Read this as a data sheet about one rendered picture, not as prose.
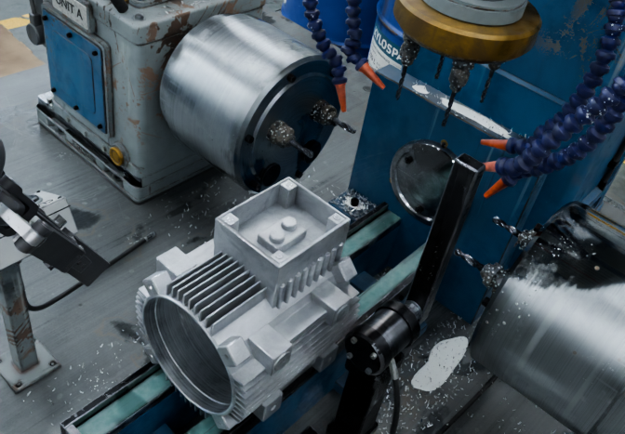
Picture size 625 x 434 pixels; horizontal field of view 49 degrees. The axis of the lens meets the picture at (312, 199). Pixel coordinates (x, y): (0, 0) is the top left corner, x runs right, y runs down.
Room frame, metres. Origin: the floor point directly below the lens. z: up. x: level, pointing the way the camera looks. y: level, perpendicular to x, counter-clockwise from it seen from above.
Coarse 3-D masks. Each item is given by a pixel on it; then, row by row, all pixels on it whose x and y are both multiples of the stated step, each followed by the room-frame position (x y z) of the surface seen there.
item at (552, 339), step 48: (528, 240) 0.71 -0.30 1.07; (576, 240) 0.62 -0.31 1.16; (624, 240) 0.63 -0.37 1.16; (528, 288) 0.57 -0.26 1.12; (576, 288) 0.56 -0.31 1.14; (624, 288) 0.56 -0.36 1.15; (480, 336) 0.56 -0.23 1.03; (528, 336) 0.53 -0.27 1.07; (576, 336) 0.52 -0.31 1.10; (624, 336) 0.51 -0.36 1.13; (528, 384) 0.52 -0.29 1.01; (576, 384) 0.49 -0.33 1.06; (624, 384) 0.48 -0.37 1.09; (576, 432) 0.49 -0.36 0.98; (624, 432) 0.46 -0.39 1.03
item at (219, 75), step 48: (192, 48) 0.93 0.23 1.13; (240, 48) 0.92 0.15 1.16; (288, 48) 0.93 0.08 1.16; (192, 96) 0.88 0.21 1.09; (240, 96) 0.85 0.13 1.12; (288, 96) 0.88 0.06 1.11; (336, 96) 0.99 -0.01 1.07; (192, 144) 0.88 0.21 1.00; (240, 144) 0.81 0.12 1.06; (288, 144) 0.84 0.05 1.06
